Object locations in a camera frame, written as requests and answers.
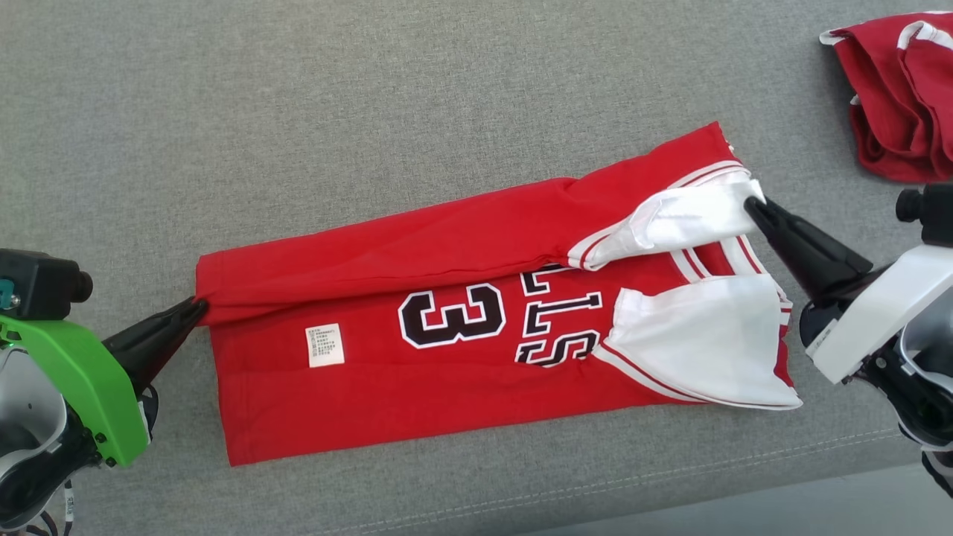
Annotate red shorts white waistband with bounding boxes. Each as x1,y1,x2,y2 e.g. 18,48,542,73
819,11,953,185

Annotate grey fabric sofa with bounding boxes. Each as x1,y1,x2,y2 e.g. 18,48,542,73
0,0,953,536

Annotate red basketball jersey white sleeves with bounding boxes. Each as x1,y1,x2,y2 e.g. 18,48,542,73
195,121,803,468

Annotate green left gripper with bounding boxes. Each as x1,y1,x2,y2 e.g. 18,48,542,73
0,296,211,470

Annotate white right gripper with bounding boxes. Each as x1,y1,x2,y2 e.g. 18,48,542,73
743,195,953,386

